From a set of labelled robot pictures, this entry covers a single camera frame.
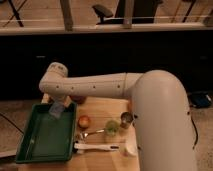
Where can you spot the dark blue floor device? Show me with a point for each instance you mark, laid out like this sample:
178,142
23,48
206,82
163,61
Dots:
200,100

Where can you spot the orange fruit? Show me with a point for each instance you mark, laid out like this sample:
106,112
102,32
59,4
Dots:
84,121

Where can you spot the metal spoon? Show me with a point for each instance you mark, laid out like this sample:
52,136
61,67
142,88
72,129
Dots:
83,135

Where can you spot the clear plastic cup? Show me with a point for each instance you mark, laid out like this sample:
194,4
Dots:
130,144

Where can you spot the green plastic tray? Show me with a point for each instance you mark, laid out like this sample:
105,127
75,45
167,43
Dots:
45,138

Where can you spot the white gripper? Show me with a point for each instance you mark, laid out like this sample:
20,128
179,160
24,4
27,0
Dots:
65,100

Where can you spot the blue sponge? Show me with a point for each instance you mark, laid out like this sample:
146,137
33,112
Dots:
56,109

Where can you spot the dark red bowl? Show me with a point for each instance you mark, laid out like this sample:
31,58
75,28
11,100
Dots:
78,99

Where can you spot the metal cup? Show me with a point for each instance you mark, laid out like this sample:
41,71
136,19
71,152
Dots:
126,120

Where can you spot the black office chair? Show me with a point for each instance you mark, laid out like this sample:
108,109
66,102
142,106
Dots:
144,12

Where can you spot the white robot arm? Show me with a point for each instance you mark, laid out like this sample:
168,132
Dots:
160,106

